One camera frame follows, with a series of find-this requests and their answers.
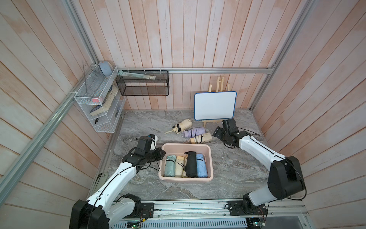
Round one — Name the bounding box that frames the black umbrella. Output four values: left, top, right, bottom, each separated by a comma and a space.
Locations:
185, 151, 198, 178

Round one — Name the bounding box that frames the mint umbrella front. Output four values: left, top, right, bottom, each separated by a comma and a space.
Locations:
165, 155, 176, 177

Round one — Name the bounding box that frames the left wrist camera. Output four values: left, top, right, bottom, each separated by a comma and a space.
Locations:
148, 134, 158, 150

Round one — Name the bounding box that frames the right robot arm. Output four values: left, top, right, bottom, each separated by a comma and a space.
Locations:
213, 118, 307, 216

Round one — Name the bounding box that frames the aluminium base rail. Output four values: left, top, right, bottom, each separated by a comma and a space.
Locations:
113, 199, 314, 229

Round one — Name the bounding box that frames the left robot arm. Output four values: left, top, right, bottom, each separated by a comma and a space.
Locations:
69, 134, 165, 229

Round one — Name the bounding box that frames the flat item on basket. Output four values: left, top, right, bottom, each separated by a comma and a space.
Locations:
118, 70, 156, 79

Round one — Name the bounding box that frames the grey round speaker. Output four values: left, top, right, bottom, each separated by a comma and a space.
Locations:
99, 61, 113, 78

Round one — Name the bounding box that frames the black wire basket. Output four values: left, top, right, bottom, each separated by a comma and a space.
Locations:
115, 70, 170, 96

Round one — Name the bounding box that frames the beige umbrella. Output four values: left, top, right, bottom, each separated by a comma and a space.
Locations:
190, 133, 212, 144
174, 156, 185, 177
182, 156, 187, 178
165, 119, 193, 134

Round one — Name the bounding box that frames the book on shelf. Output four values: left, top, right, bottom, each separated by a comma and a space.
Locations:
90, 85, 118, 116

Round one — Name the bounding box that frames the white board blue frame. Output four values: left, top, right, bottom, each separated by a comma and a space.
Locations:
194, 91, 237, 120

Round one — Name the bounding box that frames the blue umbrella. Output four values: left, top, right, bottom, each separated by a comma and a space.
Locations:
196, 154, 208, 178

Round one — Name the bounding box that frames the purple folded umbrella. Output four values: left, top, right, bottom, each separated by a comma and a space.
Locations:
182, 127, 205, 138

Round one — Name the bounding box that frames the white wire shelf rack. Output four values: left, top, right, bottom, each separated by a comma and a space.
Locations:
74, 64, 125, 133

